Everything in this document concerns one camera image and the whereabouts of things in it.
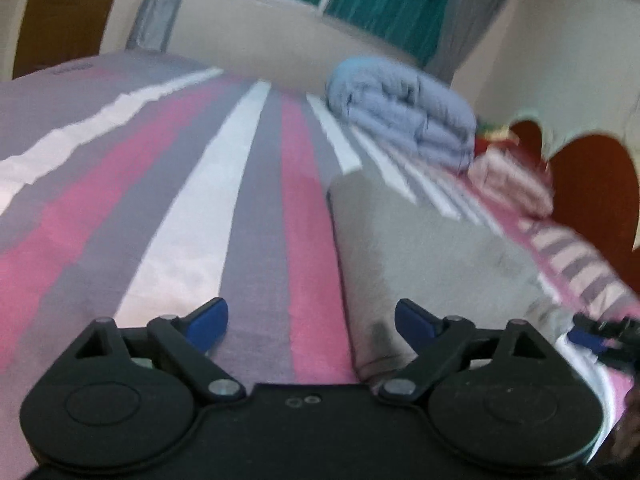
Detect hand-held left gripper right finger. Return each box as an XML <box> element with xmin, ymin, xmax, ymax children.
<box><xmin>377</xmin><ymin>298</ymin><xmax>581</xmax><ymax>406</ymax></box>

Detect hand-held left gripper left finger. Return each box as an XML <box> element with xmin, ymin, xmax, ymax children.
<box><xmin>30</xmin><ymin>297</ymin><xmax>247</xmax><ymax>404</ymax></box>

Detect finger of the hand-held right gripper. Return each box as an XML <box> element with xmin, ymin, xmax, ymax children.
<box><xmin>570</xmin><ymin>313</ymin><xmax>640</xmax><ymax>374</ymax></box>

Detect grey pants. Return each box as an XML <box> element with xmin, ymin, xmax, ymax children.
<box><xmin>326</xmin><ymin>169</ymin><xmax>576</xmax><ymax>382</ymax></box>

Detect white cloth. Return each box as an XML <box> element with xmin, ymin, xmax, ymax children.
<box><xmin>547</xmin><ymin>310</ymin><xmax>632</xmax><ymax>441</ymax></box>

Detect pink striped pillow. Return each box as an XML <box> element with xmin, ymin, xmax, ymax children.
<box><xmin>467</xmin><ymin>151</ymin><xmax>557</xmax><ymax>220</ymax></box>
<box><xmin>517</xmin><ymin>219</ymin><xmax>640</xmax><ymax>313</ymax></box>

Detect striped pink grey bedsheet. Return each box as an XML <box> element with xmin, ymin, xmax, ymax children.
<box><xmin>0</xmin><ymin>52</ymin><xmax>640</xmax><ymax>461</ymax></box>

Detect red-brown wooden headboard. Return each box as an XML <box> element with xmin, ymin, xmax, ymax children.
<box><xmin>509</xmin><ymin>119</ymin><xmax>640</xmax><ymax>293</ymax></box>

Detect colourful cloth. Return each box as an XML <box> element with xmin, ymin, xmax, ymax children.
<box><xmin>472</xmin><ymin>119</ymin><xmax>523</xmax><ymax>157</ymax></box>

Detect folded blue blanket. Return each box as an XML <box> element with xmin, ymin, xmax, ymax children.
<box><xmin>324</xmin><ymin>56</ymin><xmax>478</xmax><ymax>173</ymax></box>

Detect grey curtain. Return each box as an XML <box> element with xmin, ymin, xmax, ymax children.
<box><xmin>429</xmin><ymin>0</ymin><xmax>527</xmax><ymax>88</ymax></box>
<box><xmin>126</xmin><ymin>0</ymin><xmax>202</xmax><ymax>57</ymax></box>

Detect brown wooden door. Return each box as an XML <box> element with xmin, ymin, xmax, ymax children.
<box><xmin>12</xmin><ymin>0</ymin><xmax>132</xmax><ymax>81</ymax></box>

